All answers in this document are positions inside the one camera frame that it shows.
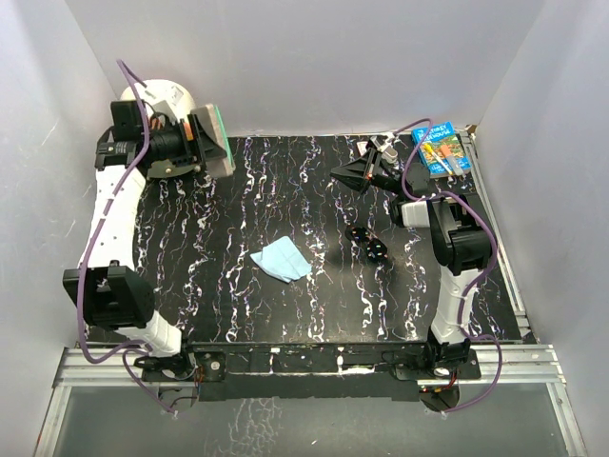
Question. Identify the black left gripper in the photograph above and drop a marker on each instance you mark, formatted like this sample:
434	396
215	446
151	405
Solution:
206	147

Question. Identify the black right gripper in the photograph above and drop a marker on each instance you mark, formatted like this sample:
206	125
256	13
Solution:
353	173

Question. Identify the grey glasses case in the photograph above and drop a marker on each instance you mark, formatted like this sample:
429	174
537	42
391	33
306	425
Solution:
219	159

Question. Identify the light blue cleaning cloth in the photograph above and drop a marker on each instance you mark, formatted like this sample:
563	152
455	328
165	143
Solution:
282	260

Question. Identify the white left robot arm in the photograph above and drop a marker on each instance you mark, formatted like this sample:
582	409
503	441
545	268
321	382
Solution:
143	142

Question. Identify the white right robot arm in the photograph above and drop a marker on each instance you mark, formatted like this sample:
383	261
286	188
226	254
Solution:
464	246

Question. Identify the black sunglasses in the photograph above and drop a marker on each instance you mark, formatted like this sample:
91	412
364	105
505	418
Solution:
367	245

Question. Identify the small red white box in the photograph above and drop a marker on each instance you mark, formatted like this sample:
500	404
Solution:
363	147

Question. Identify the round mini drawer cabinet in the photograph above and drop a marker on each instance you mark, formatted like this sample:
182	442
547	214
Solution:
185	104

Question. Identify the yellow white marker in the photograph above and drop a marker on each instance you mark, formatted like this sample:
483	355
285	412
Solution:
438	159

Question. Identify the blue paperback book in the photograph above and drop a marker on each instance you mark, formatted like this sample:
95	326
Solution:
441	134

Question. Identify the orange grey marker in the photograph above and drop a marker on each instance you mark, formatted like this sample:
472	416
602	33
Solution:
452	160

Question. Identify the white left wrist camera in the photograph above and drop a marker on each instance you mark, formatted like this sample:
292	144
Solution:
159	101

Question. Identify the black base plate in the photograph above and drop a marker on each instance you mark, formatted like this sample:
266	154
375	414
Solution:
224	372

